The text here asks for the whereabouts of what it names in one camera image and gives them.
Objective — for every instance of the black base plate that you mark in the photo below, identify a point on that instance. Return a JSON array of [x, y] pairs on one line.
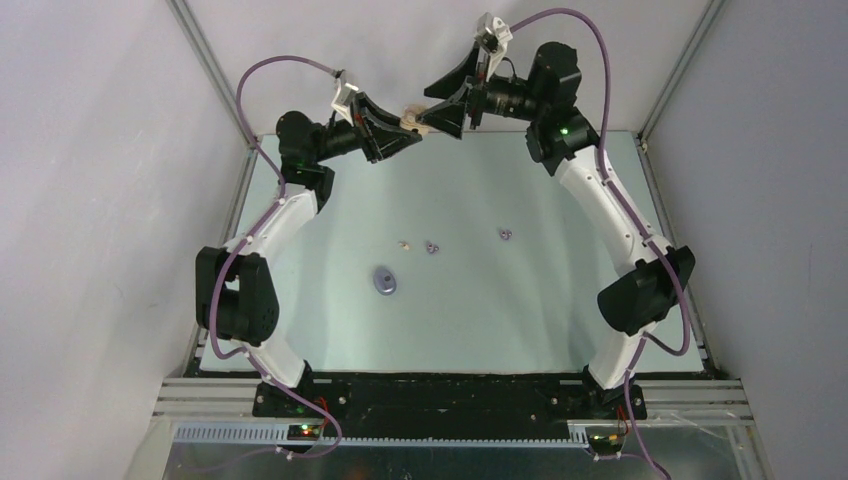
[[450, 406]]

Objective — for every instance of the aluminium frame rail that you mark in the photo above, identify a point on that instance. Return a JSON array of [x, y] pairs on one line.
[[702, 402]]

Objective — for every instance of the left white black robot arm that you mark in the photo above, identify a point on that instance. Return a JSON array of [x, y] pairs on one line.
[[235, 295]]

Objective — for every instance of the right aluminium corner post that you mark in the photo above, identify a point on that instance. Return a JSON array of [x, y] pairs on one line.
[[692, 46]]

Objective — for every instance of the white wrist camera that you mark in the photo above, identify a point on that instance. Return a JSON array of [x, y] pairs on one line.
[[345, 93], [493, 36]]

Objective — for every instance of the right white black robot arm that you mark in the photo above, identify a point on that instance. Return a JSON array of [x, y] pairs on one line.
[[652, 273]]

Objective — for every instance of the left aluminium corner post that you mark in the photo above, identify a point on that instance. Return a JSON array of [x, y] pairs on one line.
[[203, 51]]

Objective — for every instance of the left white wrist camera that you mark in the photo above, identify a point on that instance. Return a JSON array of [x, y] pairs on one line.
[[345, 93]]

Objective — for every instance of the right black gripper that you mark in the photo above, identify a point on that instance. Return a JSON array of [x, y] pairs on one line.
[[448, 117]]

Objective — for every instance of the beige earbud charging case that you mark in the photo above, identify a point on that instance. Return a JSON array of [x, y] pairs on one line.
[[409, 119]]

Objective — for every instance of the aluminium corner post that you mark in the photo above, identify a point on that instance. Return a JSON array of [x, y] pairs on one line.
[[203, 51], [692, 46]]

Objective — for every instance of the grey cable duct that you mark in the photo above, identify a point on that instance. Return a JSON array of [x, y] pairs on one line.
[[271, 434]]

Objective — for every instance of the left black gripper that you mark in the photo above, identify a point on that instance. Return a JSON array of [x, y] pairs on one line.
[[387, 144]]

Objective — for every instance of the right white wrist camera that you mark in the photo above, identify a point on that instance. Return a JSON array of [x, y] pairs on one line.
[[493, 36]]

